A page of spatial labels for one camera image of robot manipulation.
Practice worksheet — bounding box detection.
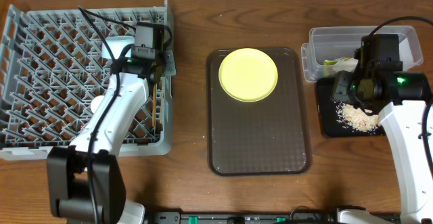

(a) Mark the light blue bowl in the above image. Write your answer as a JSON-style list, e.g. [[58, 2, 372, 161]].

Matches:
[[101, 35, 135, 60]]

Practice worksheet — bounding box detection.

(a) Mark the wooden chopstick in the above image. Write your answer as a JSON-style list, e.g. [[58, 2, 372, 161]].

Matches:
[[159, 89, 164, 125], [152, 85, 157, 127]]

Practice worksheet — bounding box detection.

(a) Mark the green orange snack wrapper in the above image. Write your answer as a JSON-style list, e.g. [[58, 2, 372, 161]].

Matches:
[[323, 58, 337, 76]]

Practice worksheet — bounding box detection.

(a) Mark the pale green plastic cup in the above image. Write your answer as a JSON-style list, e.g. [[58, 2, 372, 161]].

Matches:
[[90, 95, 104, 113]]

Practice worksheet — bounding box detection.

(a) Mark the yellow round plate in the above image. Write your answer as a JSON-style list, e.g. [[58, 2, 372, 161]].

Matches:
[[218, 48, 278, 102]]

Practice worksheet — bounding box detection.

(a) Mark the white tissue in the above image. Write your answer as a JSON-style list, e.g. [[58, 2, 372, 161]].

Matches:
[[332, 57, 358, 72]]

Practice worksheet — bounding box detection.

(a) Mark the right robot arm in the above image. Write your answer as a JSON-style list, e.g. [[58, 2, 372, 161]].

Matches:
[[332, 34, 432, 223]]

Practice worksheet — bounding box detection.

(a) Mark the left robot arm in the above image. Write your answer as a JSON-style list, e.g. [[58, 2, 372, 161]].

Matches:
[[47, 22, 172, 223]]

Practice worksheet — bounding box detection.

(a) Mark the grey plastic dishwasher rack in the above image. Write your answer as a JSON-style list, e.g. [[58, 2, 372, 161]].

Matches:
[[1, 3, 176, 160]]

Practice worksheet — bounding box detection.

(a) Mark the clear plastic bin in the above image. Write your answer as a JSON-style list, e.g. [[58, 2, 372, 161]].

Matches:
[[301, 25, 424, 83]]

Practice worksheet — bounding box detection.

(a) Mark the black rectangular tray bin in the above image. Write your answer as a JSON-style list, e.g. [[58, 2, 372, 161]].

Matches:
[[316, 77, 385, 137]]

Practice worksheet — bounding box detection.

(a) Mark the food scraps pile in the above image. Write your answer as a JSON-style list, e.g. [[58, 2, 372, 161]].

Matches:
[[336, 102, 381, 133]]

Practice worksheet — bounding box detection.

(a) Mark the dark brown serving tray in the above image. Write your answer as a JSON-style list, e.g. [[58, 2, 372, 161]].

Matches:
[[206, 47, 312, 177]]

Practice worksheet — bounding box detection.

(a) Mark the left black cable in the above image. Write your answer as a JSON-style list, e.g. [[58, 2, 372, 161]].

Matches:
[[77, 5, 139, 224]]

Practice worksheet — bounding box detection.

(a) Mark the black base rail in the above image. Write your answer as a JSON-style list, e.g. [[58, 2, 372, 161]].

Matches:
[[143, 211, 337, 224]]

